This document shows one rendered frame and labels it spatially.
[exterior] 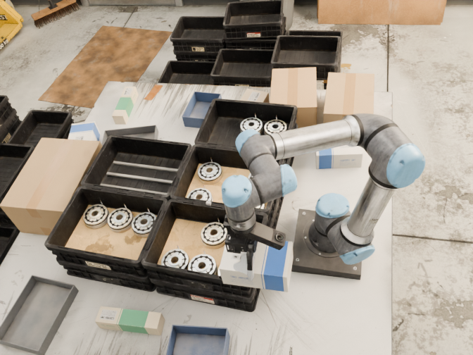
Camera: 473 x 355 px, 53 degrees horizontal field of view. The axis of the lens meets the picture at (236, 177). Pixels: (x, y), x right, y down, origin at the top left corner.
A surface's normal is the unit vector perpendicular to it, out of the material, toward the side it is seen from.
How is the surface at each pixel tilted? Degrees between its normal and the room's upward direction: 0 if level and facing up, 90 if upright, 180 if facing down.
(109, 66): 0
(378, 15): 72
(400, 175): 86
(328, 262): 4
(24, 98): 0
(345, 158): 90
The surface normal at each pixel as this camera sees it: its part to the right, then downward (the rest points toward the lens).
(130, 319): -0.12, -0.65
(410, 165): 0.39, 0.62
